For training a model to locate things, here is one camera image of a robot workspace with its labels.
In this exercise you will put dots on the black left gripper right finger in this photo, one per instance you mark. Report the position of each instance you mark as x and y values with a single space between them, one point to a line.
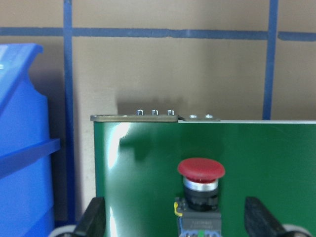
259 221

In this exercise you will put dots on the green conveyor belt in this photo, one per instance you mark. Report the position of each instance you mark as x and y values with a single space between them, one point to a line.
136 160

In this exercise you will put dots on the blue left plastic bin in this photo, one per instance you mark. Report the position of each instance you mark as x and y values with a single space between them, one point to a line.
26 193

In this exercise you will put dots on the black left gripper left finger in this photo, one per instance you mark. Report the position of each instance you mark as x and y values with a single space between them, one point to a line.
93 221

